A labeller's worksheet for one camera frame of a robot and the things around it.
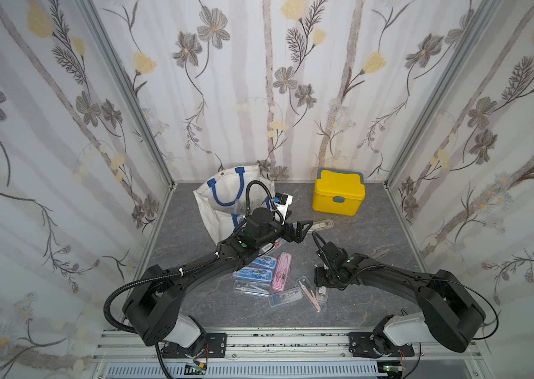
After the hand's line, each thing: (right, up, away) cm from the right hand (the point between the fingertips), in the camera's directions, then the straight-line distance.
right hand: (320, 277), depth 88 cm
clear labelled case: (-1, -4, -6) cm, 7 cm away
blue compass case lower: (-24, +1, +1) cm, 24 cm away
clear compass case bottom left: (-24, -4, -2) cm, 24 cm away
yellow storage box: (+10, +33, +11) cm, 37 cm away
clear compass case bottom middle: (-13, -6, -4) cm, 15 cm away
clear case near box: (+4, +19, +17) cm, 25 cm away
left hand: (-8, +24, -12) cm, 28 cm away
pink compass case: (-15, 0, +1) cm, 15 cm away
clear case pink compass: (-4, -4, -3) cm, 7 cm away
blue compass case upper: (-21, +5, +5) cm, 22 cm away
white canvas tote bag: (-39, +30, +11) cm, 51 cm away
